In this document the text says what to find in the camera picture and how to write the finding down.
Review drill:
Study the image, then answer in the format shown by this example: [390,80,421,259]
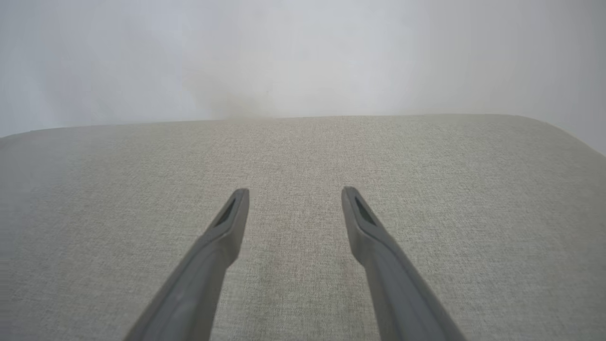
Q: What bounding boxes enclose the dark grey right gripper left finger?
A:
[124,188,250,341]

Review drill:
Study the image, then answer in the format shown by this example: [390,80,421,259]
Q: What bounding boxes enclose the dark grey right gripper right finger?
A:
[342,186,467,341]

